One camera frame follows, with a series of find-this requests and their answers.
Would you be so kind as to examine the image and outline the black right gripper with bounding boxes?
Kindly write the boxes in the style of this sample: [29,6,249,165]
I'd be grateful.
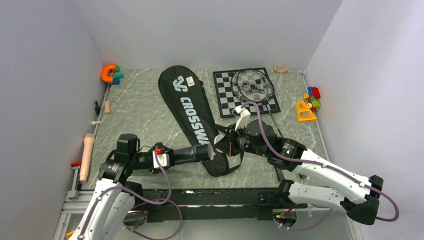
[214,122,270,158]

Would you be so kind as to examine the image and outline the black shuttlecock tube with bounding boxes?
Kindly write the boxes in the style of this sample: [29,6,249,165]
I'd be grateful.
[168,143,214,165]

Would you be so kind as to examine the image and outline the white round tube lid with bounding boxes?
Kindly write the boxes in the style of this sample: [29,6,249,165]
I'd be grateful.
[213,134,225,145]

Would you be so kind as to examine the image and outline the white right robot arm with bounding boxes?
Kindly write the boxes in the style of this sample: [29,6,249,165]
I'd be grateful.
[214,120,384,225]

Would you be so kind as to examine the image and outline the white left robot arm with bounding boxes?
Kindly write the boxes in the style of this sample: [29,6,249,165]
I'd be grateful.
[69,133,171,240]

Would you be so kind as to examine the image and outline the black white chessboard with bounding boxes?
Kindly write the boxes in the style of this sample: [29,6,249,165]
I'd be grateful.
[212,69,281,119]

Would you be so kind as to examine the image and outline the beige rolling pin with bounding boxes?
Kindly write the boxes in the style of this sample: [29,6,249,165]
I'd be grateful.
[79,133,95,183]

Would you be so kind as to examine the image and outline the white chess pawn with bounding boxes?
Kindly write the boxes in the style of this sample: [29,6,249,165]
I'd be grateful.
[91,120,101,126]

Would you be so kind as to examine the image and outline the small wooden block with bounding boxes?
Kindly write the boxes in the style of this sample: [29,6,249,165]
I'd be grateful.
[103,100,111,114]

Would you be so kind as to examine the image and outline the black racket bag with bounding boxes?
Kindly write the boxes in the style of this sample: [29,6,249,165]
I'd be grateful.
[158,65,240,177]

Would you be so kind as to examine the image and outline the small black figure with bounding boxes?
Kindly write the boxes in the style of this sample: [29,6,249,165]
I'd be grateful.
[94,100,101,116]

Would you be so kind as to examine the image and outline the red clamp knob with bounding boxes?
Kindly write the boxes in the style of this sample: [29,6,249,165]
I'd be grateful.
[70,161,82,168]

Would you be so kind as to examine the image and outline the teal green toy blocks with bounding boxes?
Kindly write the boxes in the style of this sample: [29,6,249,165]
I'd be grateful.
[110,65,124,86]

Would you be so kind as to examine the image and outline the yellow triangle toy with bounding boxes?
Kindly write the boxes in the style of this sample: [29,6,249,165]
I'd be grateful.
[296,100,317,123]

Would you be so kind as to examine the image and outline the orange letter toy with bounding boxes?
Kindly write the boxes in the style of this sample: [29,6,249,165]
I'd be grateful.
[100,63,117,83]

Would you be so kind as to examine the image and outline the wooden arch block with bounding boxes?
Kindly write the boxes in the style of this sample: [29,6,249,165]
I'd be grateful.
[273,66,289,74]

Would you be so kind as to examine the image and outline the colourful brick toy stack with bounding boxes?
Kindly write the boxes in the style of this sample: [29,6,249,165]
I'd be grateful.
[303,86,321,112]

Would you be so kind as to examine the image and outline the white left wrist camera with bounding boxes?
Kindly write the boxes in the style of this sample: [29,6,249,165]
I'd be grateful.
[152,148,170,169]

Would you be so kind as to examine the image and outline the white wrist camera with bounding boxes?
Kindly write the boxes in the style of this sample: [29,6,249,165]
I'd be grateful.
[152,148,170,169]
[233,105,251,131]

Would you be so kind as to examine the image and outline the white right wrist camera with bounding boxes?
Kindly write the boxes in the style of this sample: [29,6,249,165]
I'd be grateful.
[233,105,251,131]

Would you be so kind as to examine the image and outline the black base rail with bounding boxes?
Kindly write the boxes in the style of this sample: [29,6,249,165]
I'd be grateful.
[125,181,307,223]

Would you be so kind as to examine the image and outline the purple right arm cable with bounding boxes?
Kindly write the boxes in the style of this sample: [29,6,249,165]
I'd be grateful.
[240,100,400,232]

